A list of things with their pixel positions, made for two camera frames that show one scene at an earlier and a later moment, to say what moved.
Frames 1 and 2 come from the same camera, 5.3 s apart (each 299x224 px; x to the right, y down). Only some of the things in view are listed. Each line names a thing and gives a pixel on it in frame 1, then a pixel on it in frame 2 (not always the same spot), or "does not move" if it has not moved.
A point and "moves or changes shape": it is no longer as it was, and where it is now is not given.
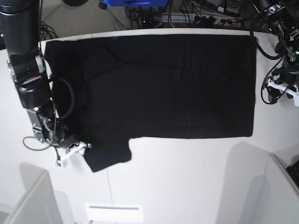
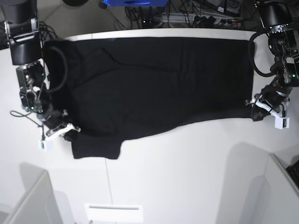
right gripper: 287,79 to 273,96
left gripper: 64,138 to 56,124
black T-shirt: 148,86 moves or changes shape
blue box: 136,3 does not move
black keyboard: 293,171 does not move
